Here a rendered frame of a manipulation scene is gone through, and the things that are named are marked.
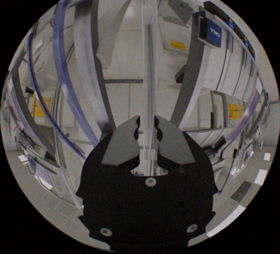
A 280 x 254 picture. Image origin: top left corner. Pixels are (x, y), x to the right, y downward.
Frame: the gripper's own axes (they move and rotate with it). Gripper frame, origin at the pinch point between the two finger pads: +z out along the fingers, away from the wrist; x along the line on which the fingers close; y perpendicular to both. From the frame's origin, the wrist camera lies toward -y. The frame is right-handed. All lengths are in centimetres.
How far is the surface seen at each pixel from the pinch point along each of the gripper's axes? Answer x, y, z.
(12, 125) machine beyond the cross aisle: -425, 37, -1
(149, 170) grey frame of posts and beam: 3, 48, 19
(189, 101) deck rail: 10.2, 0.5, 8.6
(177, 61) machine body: 17.2, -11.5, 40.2
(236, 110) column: 305, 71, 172
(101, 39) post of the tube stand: -8.7, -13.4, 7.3
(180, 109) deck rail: 9.6, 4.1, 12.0
